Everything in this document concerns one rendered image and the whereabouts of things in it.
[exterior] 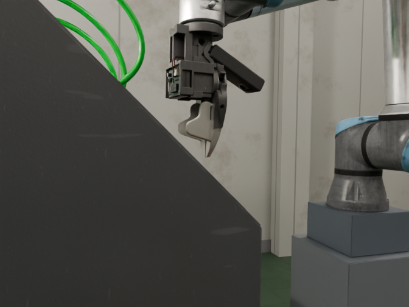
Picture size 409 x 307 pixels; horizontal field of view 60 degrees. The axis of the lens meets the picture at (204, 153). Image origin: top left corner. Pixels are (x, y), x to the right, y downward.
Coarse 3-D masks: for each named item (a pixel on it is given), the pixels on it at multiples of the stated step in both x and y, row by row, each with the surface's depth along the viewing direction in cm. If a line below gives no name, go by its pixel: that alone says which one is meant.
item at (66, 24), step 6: (66, 24) 84; (72, 24) 85; (72, 30) 86; (78, 30) 86; (84, 36) 86; (90, 42) 87; (96, 42) 88; (96, 48) 88; (102, 54) 88; (108, 60) 89; (108, 66) 89; (114, 72) 90
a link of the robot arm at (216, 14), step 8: (184, 0) 56; (192, 0) 55; (200, 0) 55; (208, 0) 55; (216, 0) 56; (184, 8) 56; (192, 8) 55; (200, 8) 55; (208, 8) 55; (216, 8) 56; (224, 8) 58; (184, 16) 56; (192, 16) 55; (200, 16) 55; (208, 16) 55; (216, 16) 56; (224, 16) 58; (184, 24) 57; (224, 24) 59
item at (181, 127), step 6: (192, 108) 61; (198, 108) 61; (192, 114) 61; (186, 120) 60; (180, 126) 60; (180, 132) 60; (186, 132) 60; (198, 138) 61; (204, 144) 60; (204, 150) 60; (204, 156) 60
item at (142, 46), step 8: (120, 0) 74; (128, 8) 74; (128, 16) 75; (136, 24) 75; (136, 32) 76; (144, 40) 76; (144, 48) 76; (136, 64) 76; (128, 72) 75; (136, 72) 76; (120, 80) 74; (128, 80) 75
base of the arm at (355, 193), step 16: (336, 176) 92; (352, 176) 88; (368, 176) 87; (336, 192) 90; (352, 192) 88; (368, 192) 86; (384, 192) 88; (352, 208) 87; (368, 208) 86; (384, 208) 87
